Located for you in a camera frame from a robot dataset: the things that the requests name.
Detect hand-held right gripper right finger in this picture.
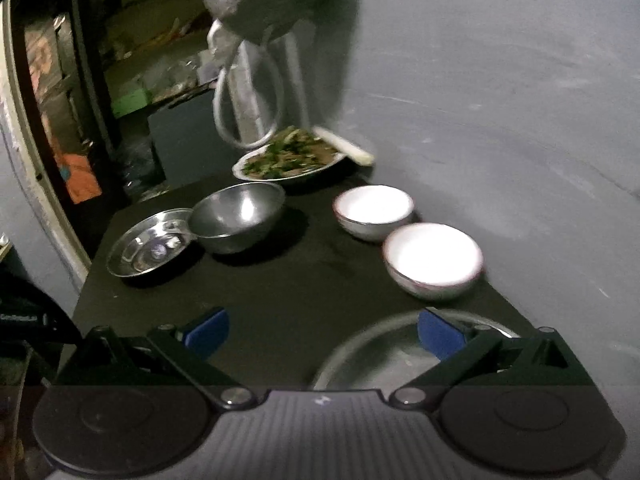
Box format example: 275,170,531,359
387,308,598,409

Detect white looped hose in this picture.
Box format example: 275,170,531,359
212,35,282,150

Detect steel bowl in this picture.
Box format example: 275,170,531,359
190,181,287,255

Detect white bowl with red rim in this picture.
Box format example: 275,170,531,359
382,222,486,301
333,185,416,242

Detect orange cloth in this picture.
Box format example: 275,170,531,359
55,152,103,204

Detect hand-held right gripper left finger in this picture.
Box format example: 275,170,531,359
65,307,258,411

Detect white door frame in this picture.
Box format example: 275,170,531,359
0,0,93,296

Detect dark cabinet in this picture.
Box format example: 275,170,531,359
147,87,246,191

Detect plain steel plate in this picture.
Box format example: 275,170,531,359
310,310,523,391

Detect green box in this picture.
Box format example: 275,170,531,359
111,87,153,118

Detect steel plate of cooked vegetables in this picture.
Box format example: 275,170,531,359
232,127,348,182

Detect white scallion stalk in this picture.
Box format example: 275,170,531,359
314,126,375,166

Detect hanging grey plastic bag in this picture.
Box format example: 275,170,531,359
197,0,341,46

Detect steel plate with sticker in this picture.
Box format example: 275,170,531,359
106,208,201,279

